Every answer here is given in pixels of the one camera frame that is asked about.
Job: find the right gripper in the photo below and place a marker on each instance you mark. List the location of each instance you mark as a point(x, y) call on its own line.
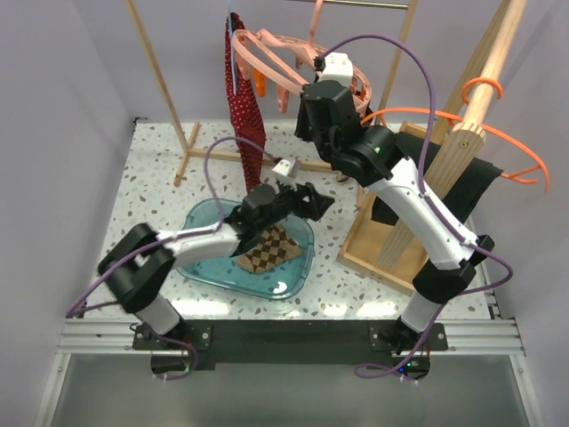
point(301, 131)

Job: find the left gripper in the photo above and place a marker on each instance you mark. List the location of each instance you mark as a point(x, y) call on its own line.
point(316, 204)

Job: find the beige brown argyle sock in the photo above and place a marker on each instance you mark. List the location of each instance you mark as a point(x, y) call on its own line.
point(275, 248)

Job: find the pink round clip hanger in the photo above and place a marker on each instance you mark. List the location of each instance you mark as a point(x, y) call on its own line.
point(263, 56)

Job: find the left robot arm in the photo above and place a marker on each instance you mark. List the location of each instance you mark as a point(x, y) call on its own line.
point(136, 268)

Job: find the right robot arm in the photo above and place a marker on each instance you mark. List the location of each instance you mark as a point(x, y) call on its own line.
point(373, 156)

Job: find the light blue hanger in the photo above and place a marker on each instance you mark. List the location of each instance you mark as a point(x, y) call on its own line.
point(232, 56)

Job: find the red polka dot garment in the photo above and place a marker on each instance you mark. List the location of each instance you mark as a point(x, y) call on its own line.
point(245, 117)

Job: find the wooden clothes rack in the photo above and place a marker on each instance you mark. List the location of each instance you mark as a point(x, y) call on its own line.
point(391, 254)

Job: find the blue transparent plastic basin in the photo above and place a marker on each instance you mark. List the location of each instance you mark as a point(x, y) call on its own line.
point(281, 282)

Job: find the black garment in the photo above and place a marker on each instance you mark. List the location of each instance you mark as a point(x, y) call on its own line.
point(461, 199)

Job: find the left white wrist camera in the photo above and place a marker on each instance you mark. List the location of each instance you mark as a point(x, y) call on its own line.
point(286, 169)

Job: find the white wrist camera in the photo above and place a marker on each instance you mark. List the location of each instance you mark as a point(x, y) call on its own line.
point(335, 66)
point(286, 169)

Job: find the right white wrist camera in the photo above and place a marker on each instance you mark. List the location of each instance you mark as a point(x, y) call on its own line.
point(335, 66)

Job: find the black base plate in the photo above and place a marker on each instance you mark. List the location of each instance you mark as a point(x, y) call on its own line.
point(206, 343)

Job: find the aluminium rail frame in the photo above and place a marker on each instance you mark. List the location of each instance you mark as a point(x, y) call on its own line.
point(97, 379)

